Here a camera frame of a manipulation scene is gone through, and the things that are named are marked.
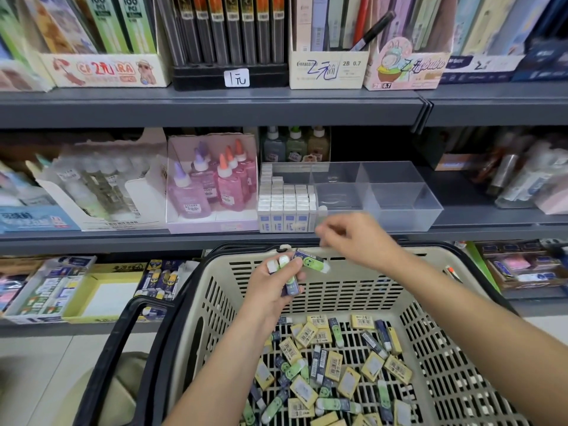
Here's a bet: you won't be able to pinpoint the person's left hand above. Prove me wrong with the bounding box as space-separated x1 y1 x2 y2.
240 253 307 338

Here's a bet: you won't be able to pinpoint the person's right hand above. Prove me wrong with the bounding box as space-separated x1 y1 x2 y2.
317 212 409 273

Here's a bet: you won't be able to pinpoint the beige shopping basket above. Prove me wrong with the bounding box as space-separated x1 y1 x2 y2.
73 242 543 426

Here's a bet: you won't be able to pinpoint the pile of erasers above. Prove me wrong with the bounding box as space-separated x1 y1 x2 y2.
240 313 418 426

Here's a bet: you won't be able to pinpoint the rows of white erasers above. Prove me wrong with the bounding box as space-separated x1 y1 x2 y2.
257 164 319 234

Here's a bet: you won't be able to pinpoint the grey store shelves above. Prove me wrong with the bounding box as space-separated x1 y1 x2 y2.
0 0 568 338

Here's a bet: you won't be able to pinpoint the person's left forearm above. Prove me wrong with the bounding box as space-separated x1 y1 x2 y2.
164 324 289 426

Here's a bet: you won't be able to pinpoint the person's right forearm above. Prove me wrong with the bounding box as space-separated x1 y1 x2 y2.
390 248 568 426

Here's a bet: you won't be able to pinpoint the pink glue display box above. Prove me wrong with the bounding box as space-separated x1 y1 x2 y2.
166 133 260 234

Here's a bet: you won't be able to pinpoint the white glue display box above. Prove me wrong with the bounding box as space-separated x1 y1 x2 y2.
31 130 172 231

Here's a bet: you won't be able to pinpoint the yellow empty display box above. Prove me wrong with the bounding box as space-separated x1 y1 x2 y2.
62 263 147 323

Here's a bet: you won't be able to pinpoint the white pencil display box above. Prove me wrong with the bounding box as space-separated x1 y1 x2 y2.
289 0 372 91

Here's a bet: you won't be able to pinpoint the colourful pencil display box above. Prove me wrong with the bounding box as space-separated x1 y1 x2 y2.
364 0 454 91

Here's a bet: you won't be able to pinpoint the blue white display box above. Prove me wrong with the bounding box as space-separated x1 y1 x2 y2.
441 0 568 83

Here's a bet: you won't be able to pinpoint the white eraser display box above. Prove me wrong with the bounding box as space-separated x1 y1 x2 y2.
2 255 97 325

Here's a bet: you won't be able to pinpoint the cartoon print display box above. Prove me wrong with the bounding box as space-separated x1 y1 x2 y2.
22 0 172 89

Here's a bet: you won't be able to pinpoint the pastel lead display box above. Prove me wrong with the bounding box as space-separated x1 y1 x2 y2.
0 0 54 92

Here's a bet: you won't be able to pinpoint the clear plastic divider tray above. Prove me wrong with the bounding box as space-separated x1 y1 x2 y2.
259 160 444 234

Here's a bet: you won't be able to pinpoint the translucent glue bottle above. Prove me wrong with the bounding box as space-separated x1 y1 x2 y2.
262 127 287 163
308 127 331 163
286 127 309 163

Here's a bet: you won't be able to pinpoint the dark blue yellow packets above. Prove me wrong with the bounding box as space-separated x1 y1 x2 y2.
133 259 192 318

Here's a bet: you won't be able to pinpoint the pink glue bottle orange cap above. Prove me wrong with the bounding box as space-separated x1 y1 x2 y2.
224 146 254 196
233 139 259 187
215 153 248 212

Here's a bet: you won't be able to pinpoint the pink glue bottle purple cap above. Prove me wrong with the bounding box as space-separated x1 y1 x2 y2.
169 161 212 218
191 141 221 202

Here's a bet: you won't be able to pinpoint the white price label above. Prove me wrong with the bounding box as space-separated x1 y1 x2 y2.
224 68 250 89

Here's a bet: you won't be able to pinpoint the black pen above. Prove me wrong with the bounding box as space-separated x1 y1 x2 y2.
350 10 398 52

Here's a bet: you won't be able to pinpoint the row of clear glue bottles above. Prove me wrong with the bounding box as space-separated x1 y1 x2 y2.
49 150 152 218

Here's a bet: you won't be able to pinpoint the black lead tube display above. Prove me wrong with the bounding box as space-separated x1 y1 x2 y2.
160 0 289 91

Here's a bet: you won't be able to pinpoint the pink stationery packets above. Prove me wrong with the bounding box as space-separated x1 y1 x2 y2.
0 259 41 314

